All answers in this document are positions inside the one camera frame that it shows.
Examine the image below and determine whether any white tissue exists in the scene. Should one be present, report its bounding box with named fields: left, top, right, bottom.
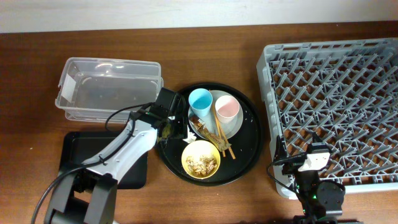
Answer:
left=183, top=131, right=197, bottom=144

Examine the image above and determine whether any brown snack wrapper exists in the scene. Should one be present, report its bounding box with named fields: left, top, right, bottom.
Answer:
left=189, top=115, right=231, bottom=152

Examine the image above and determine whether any yellow bowl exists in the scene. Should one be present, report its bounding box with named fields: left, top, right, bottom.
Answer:
left=181, top=140, right=221, bottom=180

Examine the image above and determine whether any food scraps pile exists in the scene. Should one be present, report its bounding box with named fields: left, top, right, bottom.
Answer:
left=186, top=154, right=218, bottom=178

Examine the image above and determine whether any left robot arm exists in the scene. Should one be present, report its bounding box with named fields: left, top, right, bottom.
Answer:
left=31, top=88, right=188, bottom=223

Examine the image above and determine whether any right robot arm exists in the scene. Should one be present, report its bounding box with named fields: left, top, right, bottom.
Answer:
left=266, top=132, right=346, bottom=224

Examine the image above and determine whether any grey dishwasher rack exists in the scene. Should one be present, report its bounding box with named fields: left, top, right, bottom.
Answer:
left=256, top=38, right=397, bottom=194

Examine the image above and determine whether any blue plastic cup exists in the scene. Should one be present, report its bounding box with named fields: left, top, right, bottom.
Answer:
left=188, top=88, right=213, bottom=117

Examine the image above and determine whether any round black tray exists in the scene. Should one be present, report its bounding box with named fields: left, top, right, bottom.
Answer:
left=155, top=82, right=264, bottom=187

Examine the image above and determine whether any wooden chopstick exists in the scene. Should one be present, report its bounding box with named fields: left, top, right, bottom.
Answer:
left=211, top=105, right=236, bottom=159
left=211, top=105, right=226, bottom=157

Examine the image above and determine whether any grey plate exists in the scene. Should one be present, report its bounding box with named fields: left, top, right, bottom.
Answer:
left=188, top=90, right=243, bottom=139

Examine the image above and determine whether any pink plastic cup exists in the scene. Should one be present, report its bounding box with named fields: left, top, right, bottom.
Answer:
left=215, top=95, right=240, bottom=123

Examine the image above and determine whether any clear plastic bin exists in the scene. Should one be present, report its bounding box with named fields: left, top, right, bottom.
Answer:
left=55, top=57, right=164, bottom=123

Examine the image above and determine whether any black rectangular tray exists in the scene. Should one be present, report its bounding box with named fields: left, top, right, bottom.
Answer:
left=59, top=131, right=148, bottom=189

